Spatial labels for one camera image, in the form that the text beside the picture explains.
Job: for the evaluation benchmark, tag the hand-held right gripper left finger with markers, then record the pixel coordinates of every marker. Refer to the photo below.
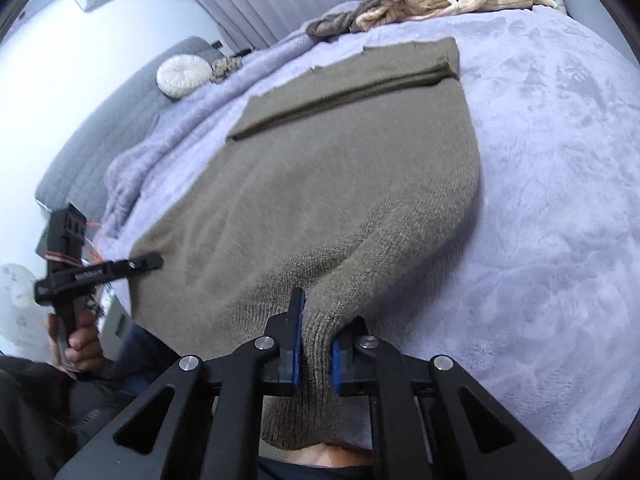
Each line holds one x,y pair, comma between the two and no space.
300,340

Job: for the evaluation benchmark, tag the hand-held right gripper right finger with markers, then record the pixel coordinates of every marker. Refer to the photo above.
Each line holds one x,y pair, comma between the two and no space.
336,370

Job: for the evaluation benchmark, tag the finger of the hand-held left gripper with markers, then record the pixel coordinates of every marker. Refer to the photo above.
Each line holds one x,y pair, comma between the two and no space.
142,263

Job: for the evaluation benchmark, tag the brown knit sweater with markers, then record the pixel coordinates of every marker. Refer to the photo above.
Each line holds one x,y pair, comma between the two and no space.
350,185

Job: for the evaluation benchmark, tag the person's left hand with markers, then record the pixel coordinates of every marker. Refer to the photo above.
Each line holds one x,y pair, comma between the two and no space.
85,350

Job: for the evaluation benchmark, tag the white plastic bag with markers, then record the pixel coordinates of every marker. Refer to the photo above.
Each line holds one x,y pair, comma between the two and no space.
20,310

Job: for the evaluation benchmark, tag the person's blue jeans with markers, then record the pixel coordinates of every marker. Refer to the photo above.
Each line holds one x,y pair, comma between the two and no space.
140,355

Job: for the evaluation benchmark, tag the grey quilted headboard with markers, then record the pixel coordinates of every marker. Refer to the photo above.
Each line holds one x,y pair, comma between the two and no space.
100,150

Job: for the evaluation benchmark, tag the person's black jacket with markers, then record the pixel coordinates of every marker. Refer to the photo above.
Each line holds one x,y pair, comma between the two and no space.
30,410

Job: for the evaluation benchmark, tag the round white pillow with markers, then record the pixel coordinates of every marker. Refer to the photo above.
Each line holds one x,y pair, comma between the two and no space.
182,75

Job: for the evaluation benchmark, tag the small black object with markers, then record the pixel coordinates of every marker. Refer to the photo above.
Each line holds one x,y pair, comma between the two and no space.
242,52

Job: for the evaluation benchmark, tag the lavender fleece blanket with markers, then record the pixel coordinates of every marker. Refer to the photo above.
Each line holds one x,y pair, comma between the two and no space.
550,210

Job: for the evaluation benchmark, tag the grey-brown fuzzy garment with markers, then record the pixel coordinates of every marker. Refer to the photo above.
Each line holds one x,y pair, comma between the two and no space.
335,22

